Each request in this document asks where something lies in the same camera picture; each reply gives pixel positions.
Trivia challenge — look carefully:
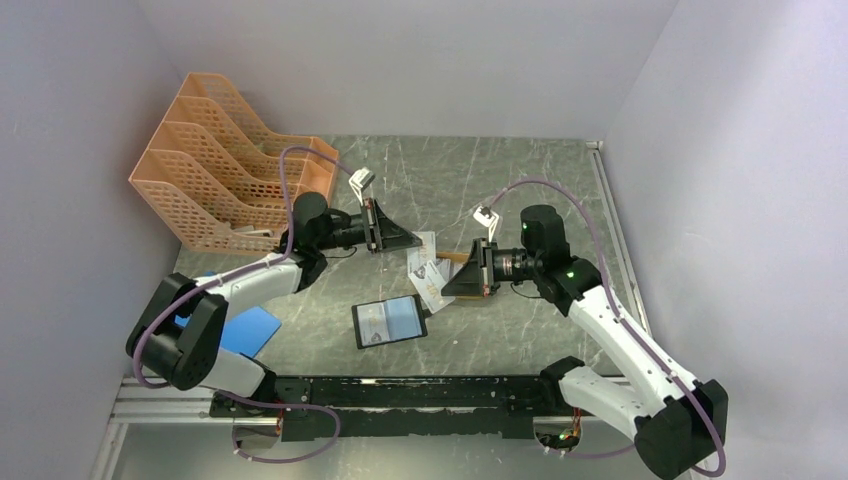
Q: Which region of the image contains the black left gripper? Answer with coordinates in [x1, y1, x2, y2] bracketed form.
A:
[315, 197, 421, 253]

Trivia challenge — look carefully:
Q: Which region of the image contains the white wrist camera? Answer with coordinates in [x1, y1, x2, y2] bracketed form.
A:
[348, 167, 375, 208]
[472, 205, 502, 242]

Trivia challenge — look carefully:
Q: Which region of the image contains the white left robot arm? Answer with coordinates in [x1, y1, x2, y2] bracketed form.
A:
[126, 193, 423, 416]

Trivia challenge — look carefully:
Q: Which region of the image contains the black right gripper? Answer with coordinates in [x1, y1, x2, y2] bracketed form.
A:
[442, 237, 542, 296]

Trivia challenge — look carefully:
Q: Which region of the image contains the orange mesh file organizer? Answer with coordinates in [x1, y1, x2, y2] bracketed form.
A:
[129, 73, 339, 255]

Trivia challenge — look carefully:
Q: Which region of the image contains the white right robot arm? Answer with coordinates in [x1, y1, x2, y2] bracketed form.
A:
[442, 205, 729, 479]

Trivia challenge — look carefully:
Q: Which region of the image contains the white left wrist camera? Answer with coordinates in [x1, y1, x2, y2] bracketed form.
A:
[348, 167, 375, 208]

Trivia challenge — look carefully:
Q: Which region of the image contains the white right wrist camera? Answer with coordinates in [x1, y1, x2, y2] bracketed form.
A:
[472, 205, 502, 242]

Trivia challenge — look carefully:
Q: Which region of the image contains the blue folder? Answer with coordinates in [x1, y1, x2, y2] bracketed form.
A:
[208, 268, 290, 358]

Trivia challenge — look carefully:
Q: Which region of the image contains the white VIP card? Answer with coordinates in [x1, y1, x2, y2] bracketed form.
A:
[407, 231, 436, 278]
[407, 260, 456, 314]

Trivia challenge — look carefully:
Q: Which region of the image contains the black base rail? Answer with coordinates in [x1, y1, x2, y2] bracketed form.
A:
[209, 374, 578, 442]

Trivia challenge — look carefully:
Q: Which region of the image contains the black leather card holder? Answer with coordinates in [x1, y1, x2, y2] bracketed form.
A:
[351, 294, 432, 350]

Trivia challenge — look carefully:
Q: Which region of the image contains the orange oval tray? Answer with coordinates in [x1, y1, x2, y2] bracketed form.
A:
[437, 252, 469, 281]

